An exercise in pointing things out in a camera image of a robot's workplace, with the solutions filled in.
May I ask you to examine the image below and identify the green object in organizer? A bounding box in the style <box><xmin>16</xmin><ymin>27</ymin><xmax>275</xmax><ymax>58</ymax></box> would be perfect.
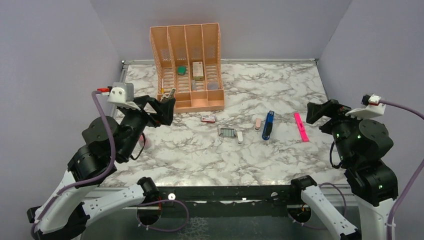
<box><xmin>176</xmin><ymin>65</ymin><xmax>187</xmax><ymax>76</ymax></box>

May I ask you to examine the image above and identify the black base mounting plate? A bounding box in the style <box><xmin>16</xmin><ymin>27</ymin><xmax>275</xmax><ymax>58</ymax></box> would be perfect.
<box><xmin>125</xmin><ymin>185</ymin><xmax>322</xmax><ymax>218</ymax></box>

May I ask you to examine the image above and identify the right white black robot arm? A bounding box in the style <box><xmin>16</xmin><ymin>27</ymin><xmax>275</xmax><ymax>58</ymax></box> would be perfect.
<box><xmin>288</xmin><ymin>95</ymin><xmax>398</xmax><ymax>240</ymax></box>

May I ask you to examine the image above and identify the aluminium frame rail front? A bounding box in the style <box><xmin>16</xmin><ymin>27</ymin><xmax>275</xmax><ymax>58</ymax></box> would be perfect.
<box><xmin>78</xmin><ymin>184</ymin><xmax>373</xmax><ymax>211</ymax></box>

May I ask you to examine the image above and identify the red white staple box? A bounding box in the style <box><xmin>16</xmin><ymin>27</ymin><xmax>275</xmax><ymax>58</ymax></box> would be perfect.
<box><xmin>200</xmin><ymin>114</ymin><xmax>216</xmax><ymax>123</ymax></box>

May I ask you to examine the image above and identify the orange plastic desk organizer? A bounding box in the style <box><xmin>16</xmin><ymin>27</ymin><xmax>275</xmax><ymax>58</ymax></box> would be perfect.
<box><xmin>150</xmin><ymin>23</ymin><xmax>225</xmax><ymax>113</ymax></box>

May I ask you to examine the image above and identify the purple cable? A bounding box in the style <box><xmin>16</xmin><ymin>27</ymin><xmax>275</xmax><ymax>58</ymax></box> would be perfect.
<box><xmin>30</xmin><ymin>90</ymin><xmax>190</xmax><ymax>239</ymax></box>
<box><xmin>287</xmin><ymin>100</ymin><xmax>424</xmax><ymax>240</ymax></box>

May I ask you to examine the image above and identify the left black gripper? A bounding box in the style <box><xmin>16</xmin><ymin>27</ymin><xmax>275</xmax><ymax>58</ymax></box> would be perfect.
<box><xmin>120</xmin><ymin>95</ymin><xmax>178</xmax><ymax>161</ymax></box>

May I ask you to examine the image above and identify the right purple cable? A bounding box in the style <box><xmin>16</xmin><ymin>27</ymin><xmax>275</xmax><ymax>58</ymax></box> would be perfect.
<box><xmin>287</xmin><ymin>100</ymin><xmax>424</xmax><ymax>240</ymax></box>

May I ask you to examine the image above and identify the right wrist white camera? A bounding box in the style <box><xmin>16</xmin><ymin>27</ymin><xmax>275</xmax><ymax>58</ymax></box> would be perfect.
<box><xmin>345</xmin><ymin>94</ymin><xmax>386</xmax><ymax>120</ymax></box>

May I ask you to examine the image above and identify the pink round cap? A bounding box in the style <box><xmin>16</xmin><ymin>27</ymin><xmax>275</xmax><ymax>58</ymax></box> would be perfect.
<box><xmin>138</xmin><ymin>133</ymin><xmax>152</xmax><ymax>149</ymax></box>

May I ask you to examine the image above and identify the blue stapler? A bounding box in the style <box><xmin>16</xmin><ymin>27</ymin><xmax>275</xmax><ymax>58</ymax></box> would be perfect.
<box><xmin>262</xmin><ymin>110</ymin><xmax>275</xmax><ymax>141</ymax></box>

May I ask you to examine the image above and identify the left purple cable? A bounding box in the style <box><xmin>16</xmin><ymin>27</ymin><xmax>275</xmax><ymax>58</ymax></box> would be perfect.
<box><xmin>30</xmin><ymin>90</ymin><xmax>190</xmax><ymax>239</ymax></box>

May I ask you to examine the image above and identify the black white item in organizer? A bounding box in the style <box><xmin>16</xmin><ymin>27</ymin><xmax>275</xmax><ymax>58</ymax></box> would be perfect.
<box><xmin>160</xmin><ymin>88</ymin><xmax>177</xmax><ymax>102</ymax></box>

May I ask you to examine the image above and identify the clear round lid in organizer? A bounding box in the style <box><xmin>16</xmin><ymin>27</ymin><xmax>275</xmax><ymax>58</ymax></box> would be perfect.
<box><xmin>207</xmin><ymin>81</ymin><xmax>220</xmax><ymax>91</ymax></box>

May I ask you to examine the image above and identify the wrist white camera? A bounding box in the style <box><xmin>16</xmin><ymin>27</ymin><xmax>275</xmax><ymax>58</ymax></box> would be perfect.
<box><xmin>345</xmin><ymin>94</ymin><xmax>386</xmax><ymax>120</ymax></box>
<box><xmin>97</xmin><ymin>82</ymin><xmax>140</xmax><ymax>110</ymax></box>

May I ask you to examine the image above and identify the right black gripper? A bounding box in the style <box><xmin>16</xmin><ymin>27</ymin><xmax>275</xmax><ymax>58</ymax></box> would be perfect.
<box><xmin>306</xmin><ymin>97</ymin><xmax>372</xmax><ymax>164</ymax></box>

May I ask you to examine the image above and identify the pink highlighter marker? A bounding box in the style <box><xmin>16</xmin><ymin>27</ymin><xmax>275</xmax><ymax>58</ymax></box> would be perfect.
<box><xmin>293</xmin><ymin>112</ymin><xmax>310</xmax><ymax>143</ymax></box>

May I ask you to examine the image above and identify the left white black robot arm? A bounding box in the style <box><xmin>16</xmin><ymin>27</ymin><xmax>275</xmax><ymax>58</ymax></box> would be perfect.
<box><xmin>27</xmin><ymin>90</ymin><xmax>176</xmax><ymax>240</ymax></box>

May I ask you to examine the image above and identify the white green box in organizer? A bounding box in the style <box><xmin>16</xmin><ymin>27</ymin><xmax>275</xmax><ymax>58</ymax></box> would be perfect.
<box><xmin>192</xmin><ymin>61</ymin><xmax>205</xmax><ymax>81</ymax></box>

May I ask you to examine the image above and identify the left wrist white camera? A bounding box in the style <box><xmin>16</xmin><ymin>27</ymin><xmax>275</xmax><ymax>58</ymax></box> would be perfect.
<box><xmin>97</xmin><ymin>82</ymin><xmax>140</xmax><ymax>110</ymax></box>

